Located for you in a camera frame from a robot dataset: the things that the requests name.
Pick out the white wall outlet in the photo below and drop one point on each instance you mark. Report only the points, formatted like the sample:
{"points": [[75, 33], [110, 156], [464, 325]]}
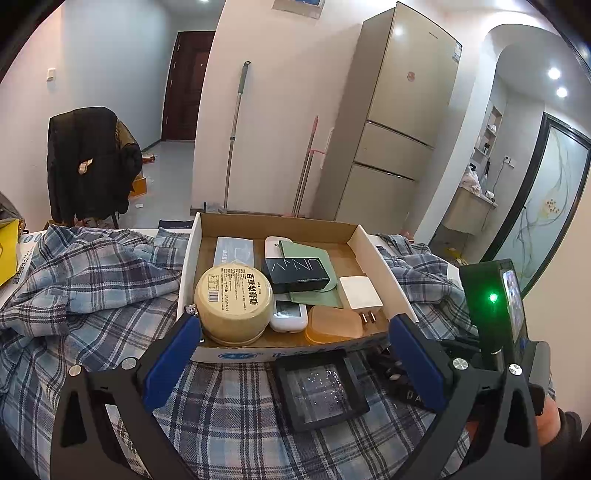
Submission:
{"points": [[508, 160]]}

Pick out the wooden chair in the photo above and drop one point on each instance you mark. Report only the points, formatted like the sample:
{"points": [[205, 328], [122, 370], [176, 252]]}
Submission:
{"points": [[113, 219]]}

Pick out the person's right forearm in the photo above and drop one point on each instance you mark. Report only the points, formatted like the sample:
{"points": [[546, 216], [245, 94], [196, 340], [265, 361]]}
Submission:
{"points": [[569, 427]]}

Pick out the wall niche shelf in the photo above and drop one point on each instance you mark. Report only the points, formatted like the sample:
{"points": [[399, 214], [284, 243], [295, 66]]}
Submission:
{"points": [[489, 131]]}

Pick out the dark blue printed carton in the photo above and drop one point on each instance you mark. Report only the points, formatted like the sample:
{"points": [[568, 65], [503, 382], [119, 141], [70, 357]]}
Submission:
{"points": [[175, 225]]}

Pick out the long black cosmetic box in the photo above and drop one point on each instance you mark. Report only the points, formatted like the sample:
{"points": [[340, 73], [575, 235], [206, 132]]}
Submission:
{"points": [[298, 272]]}

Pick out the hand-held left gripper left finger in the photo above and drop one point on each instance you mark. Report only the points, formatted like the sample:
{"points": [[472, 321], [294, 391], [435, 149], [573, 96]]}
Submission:
{"points": [[171, 360]]}

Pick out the black square display box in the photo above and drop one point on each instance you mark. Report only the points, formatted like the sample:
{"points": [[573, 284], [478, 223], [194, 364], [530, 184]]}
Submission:
{"points": [[321, 392]]}

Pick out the wall electrical panel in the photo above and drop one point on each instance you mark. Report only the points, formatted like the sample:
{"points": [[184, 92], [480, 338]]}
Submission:
{"points": [[298, 7]]}

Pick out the pink plastic bag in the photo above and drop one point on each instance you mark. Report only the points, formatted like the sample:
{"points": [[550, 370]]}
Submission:
{"points": [[472, 180]]}

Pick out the yellow envelope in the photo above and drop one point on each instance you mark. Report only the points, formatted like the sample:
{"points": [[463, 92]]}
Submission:
{"points": [[8, 254]]}

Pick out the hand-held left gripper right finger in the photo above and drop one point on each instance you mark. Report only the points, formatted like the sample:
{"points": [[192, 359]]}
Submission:
{"points": [[415, 360]]}

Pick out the blue plaid cloth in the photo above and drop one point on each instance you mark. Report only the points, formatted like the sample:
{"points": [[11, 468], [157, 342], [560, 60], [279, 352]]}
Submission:
{"points": [[92, 286]]}

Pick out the grey bag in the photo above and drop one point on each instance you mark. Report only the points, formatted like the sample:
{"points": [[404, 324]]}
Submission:
{"points": [[7, 210]]}

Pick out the recessed ceiling light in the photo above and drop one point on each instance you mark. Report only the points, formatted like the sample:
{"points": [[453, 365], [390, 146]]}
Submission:
{"points": [[554, 73], [561, 92]]}

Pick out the black jacket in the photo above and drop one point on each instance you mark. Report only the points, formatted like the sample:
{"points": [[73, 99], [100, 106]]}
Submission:
{"points": [[87, 161]]}

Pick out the long grey box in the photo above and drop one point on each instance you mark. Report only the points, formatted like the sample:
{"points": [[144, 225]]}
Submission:
{"points": [[235, 251]]}

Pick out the floral glass door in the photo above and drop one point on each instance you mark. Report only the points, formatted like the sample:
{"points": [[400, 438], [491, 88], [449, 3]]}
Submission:
{"points": [[549, 198]]}

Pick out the white printed carton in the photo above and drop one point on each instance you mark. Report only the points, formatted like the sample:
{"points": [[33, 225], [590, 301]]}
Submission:
{"points": [[30, 254]]}

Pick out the orange translucent plastic box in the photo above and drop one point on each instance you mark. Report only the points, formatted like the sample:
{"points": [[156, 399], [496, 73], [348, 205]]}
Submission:
{"points": [[332, 325]]}

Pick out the shallow cardboard box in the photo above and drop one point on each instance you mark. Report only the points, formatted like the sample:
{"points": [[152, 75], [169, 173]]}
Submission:
{"points": [[344, 258]]}

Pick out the white charger plug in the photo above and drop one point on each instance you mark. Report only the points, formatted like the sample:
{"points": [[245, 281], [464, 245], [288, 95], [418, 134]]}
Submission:
{"points": [[360, 293]]}

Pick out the beige sink cabinet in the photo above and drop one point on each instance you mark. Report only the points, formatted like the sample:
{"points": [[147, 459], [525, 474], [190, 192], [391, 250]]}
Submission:
{"points": [[466, 212]]}

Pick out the person's right hand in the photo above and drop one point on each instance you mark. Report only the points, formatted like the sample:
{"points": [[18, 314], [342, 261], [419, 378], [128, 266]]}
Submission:
{"points": [[549, 420]]}

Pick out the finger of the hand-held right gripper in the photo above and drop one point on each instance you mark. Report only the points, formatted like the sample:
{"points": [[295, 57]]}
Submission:
{"points": [[385, 367]]}

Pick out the white remote control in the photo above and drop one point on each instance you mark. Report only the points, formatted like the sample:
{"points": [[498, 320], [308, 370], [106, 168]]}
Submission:
{"points": [[288, 318]]}

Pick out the round cream tin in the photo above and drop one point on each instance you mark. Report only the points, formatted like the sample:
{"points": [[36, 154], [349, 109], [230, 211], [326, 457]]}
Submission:
{"points": [[233, 304]]}

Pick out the small orange floor box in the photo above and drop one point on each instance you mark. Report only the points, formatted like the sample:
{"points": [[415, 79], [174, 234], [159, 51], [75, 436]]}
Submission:
{"points": [[140, 187]]}

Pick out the brown cloth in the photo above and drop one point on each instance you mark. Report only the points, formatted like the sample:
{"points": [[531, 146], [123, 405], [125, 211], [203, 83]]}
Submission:
{"points": [[127, 134]]}

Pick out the green pouch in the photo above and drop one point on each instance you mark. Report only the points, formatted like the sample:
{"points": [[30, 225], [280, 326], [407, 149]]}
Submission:
{"points": [[300, 251]]}

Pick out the dark wooden door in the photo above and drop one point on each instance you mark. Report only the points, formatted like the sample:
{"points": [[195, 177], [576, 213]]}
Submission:
{"points": [[187, 87]]}

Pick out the beige refrigerator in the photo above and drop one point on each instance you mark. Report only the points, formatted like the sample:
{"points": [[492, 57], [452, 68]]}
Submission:
{"points": [[397, 115]]}

